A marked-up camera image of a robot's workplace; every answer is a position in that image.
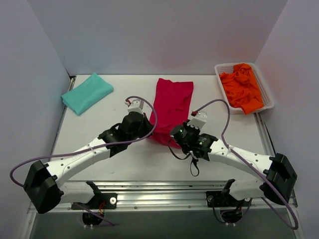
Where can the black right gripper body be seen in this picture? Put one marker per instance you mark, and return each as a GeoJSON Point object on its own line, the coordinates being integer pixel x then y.
{"type": "Point", "coordinates": [176, 132]}

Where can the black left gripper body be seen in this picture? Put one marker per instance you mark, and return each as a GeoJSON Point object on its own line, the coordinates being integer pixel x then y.
{"type": "Point", "coordinates": [143, 123]}

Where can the red t shirt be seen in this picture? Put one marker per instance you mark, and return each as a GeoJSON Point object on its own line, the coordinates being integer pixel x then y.
{"type": "Point", "coordinates": [171, 104]}

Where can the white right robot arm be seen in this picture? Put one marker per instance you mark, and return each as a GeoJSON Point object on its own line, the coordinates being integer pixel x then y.
{"type": "Point", "coordinates": [275, 177]}

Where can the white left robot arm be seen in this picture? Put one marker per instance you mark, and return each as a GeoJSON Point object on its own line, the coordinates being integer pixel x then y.
{"type": "Point", "coordinates": [48, 184]}

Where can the orange t shirts pile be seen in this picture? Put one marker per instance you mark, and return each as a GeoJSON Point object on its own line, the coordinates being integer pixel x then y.
{"type": "Point", "coordinates": [241, 88]}

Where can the folded teal t shirt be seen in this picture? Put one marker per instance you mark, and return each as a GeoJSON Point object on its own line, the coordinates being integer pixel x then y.
{"type": "Point", "coordinates": [92, 90]}

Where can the white plastic basket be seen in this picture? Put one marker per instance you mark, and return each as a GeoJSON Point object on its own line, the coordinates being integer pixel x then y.
{"type": "Point", "coordinates": [267, 97]}

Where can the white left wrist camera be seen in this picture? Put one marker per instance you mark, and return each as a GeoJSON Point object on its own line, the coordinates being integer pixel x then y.
{"type": "Point", "coordinates": [135, 105]}

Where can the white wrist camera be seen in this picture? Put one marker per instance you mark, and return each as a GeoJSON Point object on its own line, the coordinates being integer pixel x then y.
{"type": "Point", "coordinates": [198, 120]}
{"type": "Point", "coordinates": [135, 105]}

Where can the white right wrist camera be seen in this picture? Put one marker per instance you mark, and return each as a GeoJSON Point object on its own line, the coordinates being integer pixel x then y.
{"type": "Point", "coordinates": [198, 120]}

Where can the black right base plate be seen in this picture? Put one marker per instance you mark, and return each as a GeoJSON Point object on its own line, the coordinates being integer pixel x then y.
{"type": "Point", "coordinates": [221, 200]}

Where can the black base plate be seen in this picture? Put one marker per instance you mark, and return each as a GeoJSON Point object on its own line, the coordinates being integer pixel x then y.
{"type": "Point", "coordinates": [221, 200]}
{"type": "Point", "coordinates": [101, 201]}

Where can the aluminium frame rails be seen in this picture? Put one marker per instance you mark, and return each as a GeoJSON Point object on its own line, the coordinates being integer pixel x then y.
{"type": "Point", "coordinates": [157, 196]}

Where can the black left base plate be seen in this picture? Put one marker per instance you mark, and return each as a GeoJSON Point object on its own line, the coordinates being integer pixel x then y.
{"type": "Point", "coordinates": [101, 201]}

